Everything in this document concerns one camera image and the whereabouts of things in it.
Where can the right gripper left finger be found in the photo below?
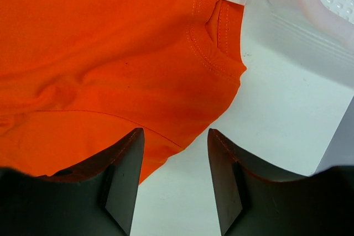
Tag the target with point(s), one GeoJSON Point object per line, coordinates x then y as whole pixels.
{"type": "Point", "coordinates": [96, 196]}

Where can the white plastic basket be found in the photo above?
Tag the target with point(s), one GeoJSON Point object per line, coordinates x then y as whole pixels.
{"type": "Point", "coordinates": [332, 18]}

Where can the orange t shirt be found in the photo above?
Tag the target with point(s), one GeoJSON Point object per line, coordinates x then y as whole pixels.
{"type": "Point", "coordinates": [78, 75]}

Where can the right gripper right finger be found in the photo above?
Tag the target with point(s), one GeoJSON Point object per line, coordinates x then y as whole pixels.
{"type": "Point", "coordinates": [255, 197]}

